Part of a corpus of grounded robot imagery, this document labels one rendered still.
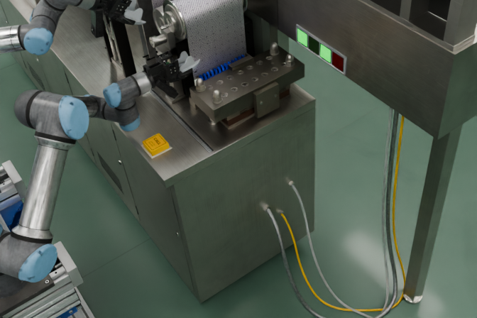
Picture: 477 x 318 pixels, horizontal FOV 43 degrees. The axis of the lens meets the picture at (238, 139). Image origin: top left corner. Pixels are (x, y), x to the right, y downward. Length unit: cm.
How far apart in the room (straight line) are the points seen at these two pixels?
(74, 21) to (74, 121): 123
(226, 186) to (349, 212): 99
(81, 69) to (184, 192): 78
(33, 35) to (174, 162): 64
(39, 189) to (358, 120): 219
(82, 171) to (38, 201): 169
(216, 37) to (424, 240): 109
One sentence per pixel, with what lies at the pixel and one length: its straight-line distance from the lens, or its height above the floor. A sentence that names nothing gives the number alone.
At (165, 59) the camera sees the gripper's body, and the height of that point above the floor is 115.
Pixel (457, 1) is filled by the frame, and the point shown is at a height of 158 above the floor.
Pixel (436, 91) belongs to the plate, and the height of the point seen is 130.
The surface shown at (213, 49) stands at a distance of 223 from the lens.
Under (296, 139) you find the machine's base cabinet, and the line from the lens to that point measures 237.
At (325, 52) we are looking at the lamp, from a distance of 205.
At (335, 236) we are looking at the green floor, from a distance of 300.
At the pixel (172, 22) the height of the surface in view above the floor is 126.
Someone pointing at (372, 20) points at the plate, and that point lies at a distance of 182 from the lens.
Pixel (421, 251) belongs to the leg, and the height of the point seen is 38.
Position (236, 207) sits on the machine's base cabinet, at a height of 57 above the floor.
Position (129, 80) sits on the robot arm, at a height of 115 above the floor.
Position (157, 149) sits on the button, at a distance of 215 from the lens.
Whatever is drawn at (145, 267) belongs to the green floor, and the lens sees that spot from 298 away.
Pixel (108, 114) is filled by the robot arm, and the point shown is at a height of 102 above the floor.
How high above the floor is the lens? 239
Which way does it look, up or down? 44 degrees down
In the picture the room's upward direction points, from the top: 6 degrees counter-clockwise
